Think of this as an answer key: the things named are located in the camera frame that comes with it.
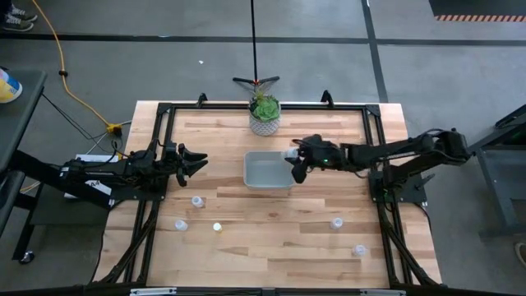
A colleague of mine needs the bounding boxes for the yellow extension cable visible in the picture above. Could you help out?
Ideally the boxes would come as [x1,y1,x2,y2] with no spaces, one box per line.
[31,0,114,128]

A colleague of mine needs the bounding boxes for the black side table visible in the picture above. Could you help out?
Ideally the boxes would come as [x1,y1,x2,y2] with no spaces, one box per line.
[0,68,48,173]

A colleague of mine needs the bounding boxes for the person's shoes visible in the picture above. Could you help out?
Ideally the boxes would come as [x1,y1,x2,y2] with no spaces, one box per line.
[0,2,39,33]

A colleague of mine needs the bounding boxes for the silver metal bracket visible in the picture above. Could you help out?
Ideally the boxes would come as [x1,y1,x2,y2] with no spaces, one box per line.
[129,287,178,296]

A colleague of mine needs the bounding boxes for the green succulent in patterned pot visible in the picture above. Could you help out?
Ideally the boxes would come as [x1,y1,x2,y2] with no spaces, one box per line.
[247,90,283,137]

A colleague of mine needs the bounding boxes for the yellow and blue object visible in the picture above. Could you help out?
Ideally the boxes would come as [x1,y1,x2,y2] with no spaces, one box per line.
[0,68,24,104]

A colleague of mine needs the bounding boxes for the black aluminium table frame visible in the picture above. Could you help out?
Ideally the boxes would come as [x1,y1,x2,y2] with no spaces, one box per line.
[93,90,443,289]

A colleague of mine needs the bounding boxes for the black rolling cart base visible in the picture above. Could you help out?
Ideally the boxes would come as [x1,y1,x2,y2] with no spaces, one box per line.
[11,149,117,265]

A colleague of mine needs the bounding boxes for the white paper sheet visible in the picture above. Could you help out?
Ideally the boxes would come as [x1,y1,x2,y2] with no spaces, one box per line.
[76,153,121,164]

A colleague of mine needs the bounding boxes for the orange black hazard tape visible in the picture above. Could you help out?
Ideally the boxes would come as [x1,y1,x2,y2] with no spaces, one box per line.
[434,14,526,23]

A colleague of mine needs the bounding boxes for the grey metal cart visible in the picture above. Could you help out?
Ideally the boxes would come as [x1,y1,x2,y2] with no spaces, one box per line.
[468,104,526,240]

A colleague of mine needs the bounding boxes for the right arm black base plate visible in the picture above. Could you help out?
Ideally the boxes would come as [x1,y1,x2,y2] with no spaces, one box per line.
[368,170,429,206]

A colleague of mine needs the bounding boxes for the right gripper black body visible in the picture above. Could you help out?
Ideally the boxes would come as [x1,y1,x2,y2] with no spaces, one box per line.
[301,134,348,170]

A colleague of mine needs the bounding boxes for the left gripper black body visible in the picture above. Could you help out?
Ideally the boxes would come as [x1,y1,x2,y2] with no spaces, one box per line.
[162,141,190,188]

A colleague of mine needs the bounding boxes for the grey plastic basket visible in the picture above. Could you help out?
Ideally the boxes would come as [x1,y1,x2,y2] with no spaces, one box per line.
[242,150,295,191]

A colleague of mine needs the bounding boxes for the black tripod stand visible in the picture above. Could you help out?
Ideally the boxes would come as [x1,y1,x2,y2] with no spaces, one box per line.
[232,0,281,92]

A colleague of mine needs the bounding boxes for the thin black cable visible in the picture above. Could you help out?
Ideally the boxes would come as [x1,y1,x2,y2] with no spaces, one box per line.
[40,93,116,155]

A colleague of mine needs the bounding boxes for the black floor mat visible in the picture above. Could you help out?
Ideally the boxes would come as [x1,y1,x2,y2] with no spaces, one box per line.
[428,0,526,17]

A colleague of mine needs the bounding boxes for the white A4 label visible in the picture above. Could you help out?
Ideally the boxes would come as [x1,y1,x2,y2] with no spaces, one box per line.
[83,179,113,198]

